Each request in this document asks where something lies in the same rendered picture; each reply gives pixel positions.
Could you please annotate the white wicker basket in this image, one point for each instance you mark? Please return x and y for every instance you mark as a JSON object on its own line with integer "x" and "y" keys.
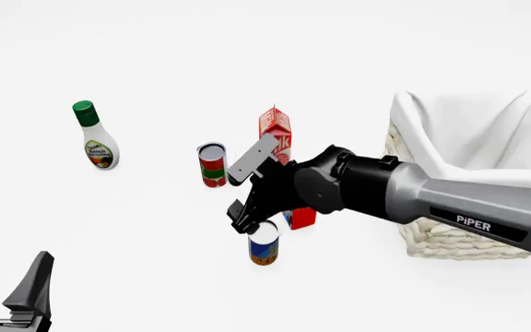
{"x": 450, "y": 242}

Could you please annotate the ranch dressing bottle green cap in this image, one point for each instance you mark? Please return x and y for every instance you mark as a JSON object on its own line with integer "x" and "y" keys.
{"x": 99, "y": 145}

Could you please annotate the white cloth basket liner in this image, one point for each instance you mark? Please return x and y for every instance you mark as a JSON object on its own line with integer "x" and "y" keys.
{"x": 459, "y": 138}

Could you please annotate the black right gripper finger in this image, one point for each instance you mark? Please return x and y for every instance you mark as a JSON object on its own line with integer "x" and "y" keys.
{"x": 246, "y": 228}
{"x": 235, "y": 210}

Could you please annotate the tomato sauce can red label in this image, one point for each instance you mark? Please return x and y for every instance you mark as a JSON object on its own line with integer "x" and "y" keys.
{"x": 213, "y": 169}

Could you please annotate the grey and black right robot arm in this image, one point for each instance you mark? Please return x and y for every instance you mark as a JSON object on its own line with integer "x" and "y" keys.
{"x": 431, "y": 193}

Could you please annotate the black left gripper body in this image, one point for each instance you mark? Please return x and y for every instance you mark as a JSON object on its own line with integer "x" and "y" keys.
{"x": 12, "y": 323}

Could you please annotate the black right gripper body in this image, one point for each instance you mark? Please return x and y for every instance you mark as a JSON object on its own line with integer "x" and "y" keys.
{"x": 272, "y": 190}

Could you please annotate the red milk carton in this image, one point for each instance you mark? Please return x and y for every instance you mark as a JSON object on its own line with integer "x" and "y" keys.
{"x": 275, "y": 124}

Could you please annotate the small red printed box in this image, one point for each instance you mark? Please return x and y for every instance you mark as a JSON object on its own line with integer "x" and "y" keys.
{"x": 302, "y": 218}

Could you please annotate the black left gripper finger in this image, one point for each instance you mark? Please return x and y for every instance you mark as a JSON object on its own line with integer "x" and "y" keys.
{"x": 32, "y": 287}

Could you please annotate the alphabet soup can blue label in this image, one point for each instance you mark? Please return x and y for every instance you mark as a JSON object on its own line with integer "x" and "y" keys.
{"x": 264, "y": 247}

